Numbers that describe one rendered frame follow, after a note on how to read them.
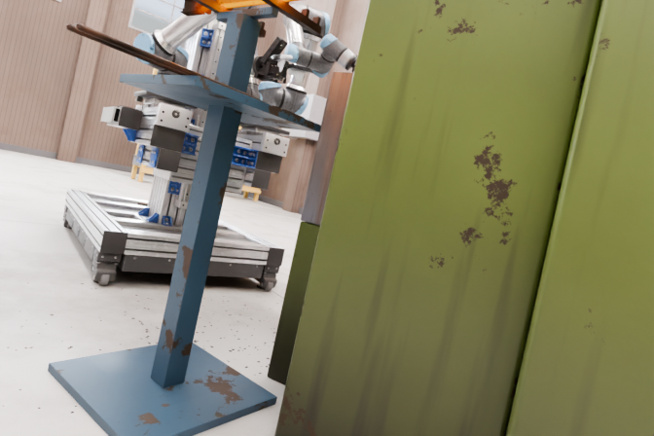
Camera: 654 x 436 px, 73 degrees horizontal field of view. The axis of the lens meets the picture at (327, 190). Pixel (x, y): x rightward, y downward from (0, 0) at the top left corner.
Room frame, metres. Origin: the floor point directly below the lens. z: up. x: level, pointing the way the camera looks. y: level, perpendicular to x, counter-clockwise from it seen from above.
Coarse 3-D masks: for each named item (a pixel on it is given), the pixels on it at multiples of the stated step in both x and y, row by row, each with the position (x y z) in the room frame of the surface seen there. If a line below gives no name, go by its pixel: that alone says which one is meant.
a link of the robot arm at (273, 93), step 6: (264, 84) 2.24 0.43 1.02; (270, 84) 2.23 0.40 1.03; (276, 84) 2.25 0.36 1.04; (264, 90) 2.23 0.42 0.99; (270, 90) 2.23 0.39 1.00; (276, 90) 2.25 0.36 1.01; (282, 90) 2.27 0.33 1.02; (264, 96) 2.23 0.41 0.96; (270, 96) 2.23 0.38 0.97; (276, 96) 2.25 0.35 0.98; (282, 96) 2.26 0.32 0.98; (270, 102) 2.24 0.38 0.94; (276, 102) 2.26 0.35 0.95; (282, 102) 2.27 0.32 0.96
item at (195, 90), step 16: (128, 80) 1.01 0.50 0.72; (144, 80) 0.97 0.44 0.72; (160, 80) 0.93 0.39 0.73; (176, 80) 0.89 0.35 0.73; (192, 80) 0.86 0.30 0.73; (208, 80) 0.88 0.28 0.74; (176, 96) 1.08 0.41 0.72; (192, 96) 1.02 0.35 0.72; (208, 96) 0.97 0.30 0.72; (224, 96) 0.92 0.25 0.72; (240, 96) 0.95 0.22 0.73; (256, 112) 1.05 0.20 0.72; (272, 112) 1.03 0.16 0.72; (288, 112) 1.07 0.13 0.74; (304, 128) 1.17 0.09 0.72
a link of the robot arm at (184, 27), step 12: (180, 24) 1.77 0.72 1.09; (192, 24) 1.77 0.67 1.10; (204, 24) 1.79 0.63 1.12; (144, 36) 1.79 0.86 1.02; (156, 36) 1.79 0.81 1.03; (168, 36) 1.79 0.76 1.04; (180, 36) 1.80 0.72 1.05; (144, 48) 1.79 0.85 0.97; (156, 48) 1.80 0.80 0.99; (168, 48) 1.82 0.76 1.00
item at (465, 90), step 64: (384, 0) 0.94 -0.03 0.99; (448, 0) 0.88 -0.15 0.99; (512, 0) 0.82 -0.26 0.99; (576, 0) 0.77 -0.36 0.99; (384, 64) 0.92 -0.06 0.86; (448, 64) 0.86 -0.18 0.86; (512, 64) 0.81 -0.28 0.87; (576, 64) 0.76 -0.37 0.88; (384, 128) 0.91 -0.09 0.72; (448, 128) 0.85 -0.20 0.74; (512, 128) 0.80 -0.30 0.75; (384, 192) 0.90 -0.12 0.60; (448, 192) 0.84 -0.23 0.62; (512, 192) 0.79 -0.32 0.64; (320, 256) 0.95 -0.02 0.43; (384, 256) 0.88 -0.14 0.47; (448, 256) 0.83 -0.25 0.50; (512, 256) 0.78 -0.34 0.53; (320, 320) 0.93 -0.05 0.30; (384, 320) 0.87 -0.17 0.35; (448, 320) 0.82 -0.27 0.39; (512, 320) 0.77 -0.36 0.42; (320, 384) 0.92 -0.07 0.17; (384, 384) 0.86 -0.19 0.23; (448, 384) 0.80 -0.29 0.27; (512, 384) 0.76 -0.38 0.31
